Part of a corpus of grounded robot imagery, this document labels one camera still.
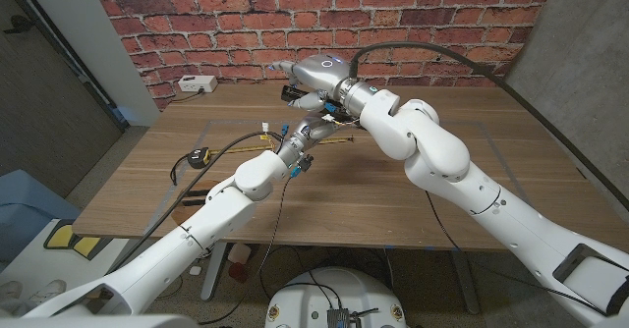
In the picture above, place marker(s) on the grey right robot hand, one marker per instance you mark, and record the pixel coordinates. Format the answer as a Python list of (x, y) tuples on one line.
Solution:
[(324, 72)]

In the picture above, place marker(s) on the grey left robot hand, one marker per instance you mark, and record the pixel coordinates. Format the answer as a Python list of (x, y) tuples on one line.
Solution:
[(312, 131)]

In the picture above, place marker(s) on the long black stapler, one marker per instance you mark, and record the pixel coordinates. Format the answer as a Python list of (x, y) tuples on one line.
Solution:
[(290, 93)]

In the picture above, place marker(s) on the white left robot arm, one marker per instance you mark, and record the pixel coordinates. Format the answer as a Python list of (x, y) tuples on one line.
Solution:
[(221, 215)]

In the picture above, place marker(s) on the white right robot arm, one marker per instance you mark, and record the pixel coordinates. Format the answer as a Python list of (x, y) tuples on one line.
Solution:
[(442, 156)]

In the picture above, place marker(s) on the yellow tape measure black case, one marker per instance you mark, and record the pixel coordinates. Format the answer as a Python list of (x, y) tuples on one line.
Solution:
[(199, 157)]

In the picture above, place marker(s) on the white power strip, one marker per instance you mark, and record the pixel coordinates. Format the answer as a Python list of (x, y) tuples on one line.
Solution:
[(197, 83)]

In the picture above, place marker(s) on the red and white bottle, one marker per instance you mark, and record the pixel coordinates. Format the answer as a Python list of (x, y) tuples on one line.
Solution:
[(239, 261)]

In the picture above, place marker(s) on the brown wooden object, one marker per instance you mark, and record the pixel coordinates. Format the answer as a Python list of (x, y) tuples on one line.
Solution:
[(184, 215)]

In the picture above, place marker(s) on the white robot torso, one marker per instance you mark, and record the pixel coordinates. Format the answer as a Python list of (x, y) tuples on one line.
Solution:
[(339, 293)]

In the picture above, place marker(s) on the grey metal table leg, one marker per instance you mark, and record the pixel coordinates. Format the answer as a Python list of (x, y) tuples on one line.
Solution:
[(214, 271), (464, 279)]

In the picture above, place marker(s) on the small white adapter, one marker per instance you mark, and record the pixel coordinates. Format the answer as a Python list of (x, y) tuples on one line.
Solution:
[(195, 270)]

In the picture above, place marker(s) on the yellow pad with black edge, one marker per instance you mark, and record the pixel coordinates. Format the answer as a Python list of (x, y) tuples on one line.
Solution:
[(61, 237)]

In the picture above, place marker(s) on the white flat platform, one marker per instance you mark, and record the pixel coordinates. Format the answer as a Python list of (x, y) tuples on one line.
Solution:
[(59, 266)]

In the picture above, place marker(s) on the blue plastic bin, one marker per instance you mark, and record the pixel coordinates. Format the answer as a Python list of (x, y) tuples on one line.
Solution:
[(29, 205)]

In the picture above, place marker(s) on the white shoe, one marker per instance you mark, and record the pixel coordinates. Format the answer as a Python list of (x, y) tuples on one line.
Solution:
[(46, 291)]

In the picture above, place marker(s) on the printed brick wall backdrop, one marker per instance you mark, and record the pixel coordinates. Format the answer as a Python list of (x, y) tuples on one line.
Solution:
[(196, 33)]

